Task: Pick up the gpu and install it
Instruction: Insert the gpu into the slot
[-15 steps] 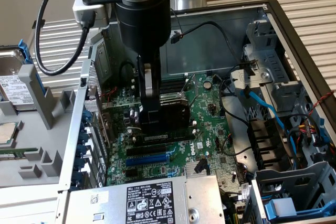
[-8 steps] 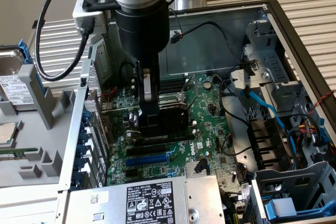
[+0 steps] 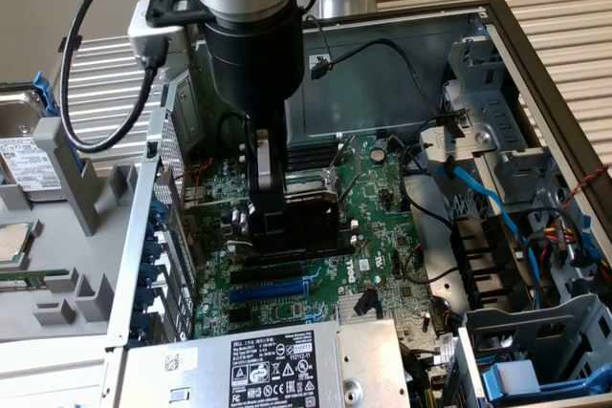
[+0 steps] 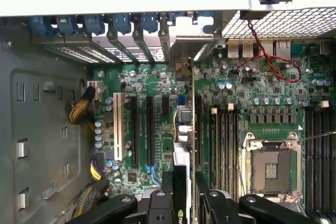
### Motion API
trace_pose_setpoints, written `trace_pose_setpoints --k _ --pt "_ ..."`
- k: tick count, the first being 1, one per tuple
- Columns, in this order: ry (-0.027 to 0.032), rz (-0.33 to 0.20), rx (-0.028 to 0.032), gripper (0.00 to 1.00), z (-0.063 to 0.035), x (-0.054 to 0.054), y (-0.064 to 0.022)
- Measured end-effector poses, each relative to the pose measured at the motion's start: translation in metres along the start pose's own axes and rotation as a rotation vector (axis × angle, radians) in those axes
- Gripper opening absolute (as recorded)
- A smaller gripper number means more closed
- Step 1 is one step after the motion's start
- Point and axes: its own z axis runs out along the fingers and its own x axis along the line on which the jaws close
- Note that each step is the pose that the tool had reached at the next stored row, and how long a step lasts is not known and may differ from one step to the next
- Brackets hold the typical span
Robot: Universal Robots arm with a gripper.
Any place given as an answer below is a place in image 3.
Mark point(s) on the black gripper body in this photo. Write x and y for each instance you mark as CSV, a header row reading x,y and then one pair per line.
x,y
253,64

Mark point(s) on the black RAM slot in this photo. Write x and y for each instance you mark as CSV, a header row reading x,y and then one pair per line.
x,y
311,150
287,261
351,226
311,163

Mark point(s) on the thin metal locking lever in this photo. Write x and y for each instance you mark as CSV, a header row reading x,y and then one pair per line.
x,y
348,189

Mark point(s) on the silver coin battery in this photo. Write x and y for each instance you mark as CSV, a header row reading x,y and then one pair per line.
x,y
378,155

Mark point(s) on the long black expansion slot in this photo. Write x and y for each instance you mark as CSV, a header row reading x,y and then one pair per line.
x,y
268,274

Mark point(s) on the blue slot latch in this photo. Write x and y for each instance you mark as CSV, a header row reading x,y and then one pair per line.
x,y
153,249
150,274
157,217
142,328
146,300

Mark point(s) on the open grey PC case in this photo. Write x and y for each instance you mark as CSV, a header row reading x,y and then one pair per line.
x,y
373,92

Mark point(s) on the green motherboard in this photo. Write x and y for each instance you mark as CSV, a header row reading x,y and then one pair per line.
x,y
373,217

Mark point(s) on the short black expansion slot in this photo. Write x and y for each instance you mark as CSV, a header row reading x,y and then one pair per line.
x,y
240,315

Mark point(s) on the silver chipset heatsink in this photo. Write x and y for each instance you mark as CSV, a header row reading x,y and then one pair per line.
x,y
346,305

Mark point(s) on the black angled plug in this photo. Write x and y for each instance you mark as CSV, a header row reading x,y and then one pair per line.
x,y
367,304

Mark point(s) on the grey parts rack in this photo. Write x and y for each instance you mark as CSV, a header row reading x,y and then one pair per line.
x,y
52,245

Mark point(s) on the silver power supply unit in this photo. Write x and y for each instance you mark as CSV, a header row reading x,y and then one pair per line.
x,y
201,379

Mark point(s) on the silver disk bay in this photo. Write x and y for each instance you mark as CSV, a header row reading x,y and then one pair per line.
x,y
487,107

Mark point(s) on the hard disk in blue carrier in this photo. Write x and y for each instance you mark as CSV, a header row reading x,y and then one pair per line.
x,y
28,164

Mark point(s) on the green RAM stick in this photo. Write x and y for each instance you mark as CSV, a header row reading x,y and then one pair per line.
x,y
28,279

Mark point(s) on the silver CPU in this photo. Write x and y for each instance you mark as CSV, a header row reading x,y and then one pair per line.
x,y
12,243

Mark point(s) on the grey disk bay cage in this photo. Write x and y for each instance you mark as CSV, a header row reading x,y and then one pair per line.
x,y
535,327

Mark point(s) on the blue disk bay latch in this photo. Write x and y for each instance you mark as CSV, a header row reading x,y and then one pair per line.
x,y
574,386

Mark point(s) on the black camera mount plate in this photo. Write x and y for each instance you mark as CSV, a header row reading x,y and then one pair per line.
x,y
162,9

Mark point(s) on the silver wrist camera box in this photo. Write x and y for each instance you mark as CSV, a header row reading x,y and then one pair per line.
x,y
143,40

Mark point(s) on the black plastic fan duct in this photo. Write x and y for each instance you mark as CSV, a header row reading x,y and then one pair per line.
x,y
483,260

